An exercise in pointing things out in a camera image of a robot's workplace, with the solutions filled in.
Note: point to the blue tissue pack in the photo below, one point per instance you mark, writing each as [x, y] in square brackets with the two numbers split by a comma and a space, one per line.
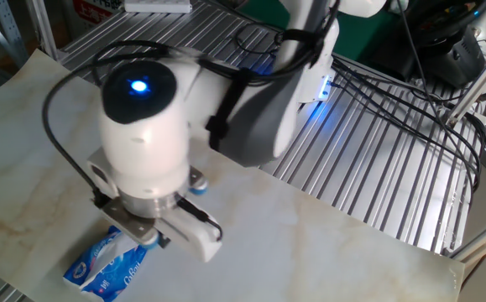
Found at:
[121, 272]

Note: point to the blue-grey metal shelf frame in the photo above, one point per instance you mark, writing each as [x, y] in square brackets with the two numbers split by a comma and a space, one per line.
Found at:
[9, 33]

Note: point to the white power strip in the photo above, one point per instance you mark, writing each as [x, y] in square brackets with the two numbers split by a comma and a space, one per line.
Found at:
[158, 6]

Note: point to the green board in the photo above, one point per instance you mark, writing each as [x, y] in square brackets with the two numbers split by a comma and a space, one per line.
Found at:
[360, 38]

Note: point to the red printed box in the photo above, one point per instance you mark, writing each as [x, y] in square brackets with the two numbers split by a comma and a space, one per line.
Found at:
[95, 12]

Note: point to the black steering wheel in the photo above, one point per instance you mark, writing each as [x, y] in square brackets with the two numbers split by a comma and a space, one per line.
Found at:
[435, 25]

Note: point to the grey metal post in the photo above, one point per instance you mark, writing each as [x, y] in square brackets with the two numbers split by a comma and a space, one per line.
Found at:
[43, 29]

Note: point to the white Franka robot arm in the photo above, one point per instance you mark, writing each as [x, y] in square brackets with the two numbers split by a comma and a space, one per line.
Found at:
[142, 138]

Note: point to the black steering wheel base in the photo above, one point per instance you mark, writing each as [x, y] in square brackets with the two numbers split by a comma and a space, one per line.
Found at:
[456, 63]

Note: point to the white paper napkin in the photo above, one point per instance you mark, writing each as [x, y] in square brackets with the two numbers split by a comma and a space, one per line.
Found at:
[108, 251]

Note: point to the marble pattern board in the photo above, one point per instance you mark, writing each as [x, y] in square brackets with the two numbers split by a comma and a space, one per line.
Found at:
[309, 251]

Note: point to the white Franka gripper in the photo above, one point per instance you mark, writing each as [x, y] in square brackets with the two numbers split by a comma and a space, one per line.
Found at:
[196, 239]

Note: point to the aluminium frame beam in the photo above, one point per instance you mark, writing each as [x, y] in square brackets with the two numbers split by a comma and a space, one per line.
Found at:
[473, 92]

